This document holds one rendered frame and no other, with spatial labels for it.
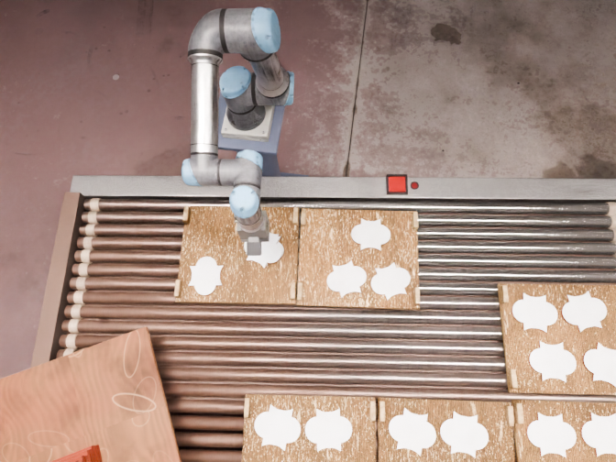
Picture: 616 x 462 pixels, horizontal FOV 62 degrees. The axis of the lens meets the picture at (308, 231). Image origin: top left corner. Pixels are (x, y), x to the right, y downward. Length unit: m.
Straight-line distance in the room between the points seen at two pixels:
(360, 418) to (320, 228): 0.64
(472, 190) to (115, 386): 1.37
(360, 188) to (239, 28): 0.74
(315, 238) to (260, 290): 0.26
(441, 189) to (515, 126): 1.39
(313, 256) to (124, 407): 0.76
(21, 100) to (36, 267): 1.09
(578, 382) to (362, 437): 0.70
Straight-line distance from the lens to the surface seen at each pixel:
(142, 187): 2.02
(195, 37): 1.52
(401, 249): 1.81
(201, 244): 1.85
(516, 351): 1.83
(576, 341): 1.90
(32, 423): 1.83
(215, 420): 1.76
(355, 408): 1.71
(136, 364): 1.71
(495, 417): 1.79
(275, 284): 1.77
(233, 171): 1.42
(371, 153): 3.00
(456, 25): 3.60
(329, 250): 1.79
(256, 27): 1.48
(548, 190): 2.06
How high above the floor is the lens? 2.65
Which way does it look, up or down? 71 degrees down
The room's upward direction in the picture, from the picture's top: 6 degrees counter-clockwise
